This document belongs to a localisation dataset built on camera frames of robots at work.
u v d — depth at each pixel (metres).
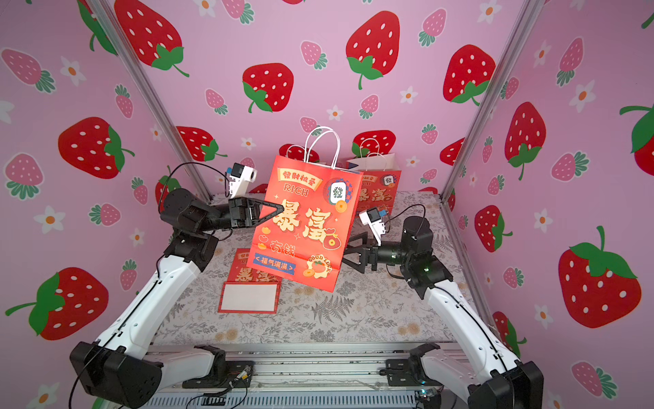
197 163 1.10
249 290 0.92
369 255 0.57
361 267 0.57
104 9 0.67
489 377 0.39
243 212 0.54
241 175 0.54
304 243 0.54
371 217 0.59
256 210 0.55
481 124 0.93
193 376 0.58
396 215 0.59
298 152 1.07
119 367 0.37
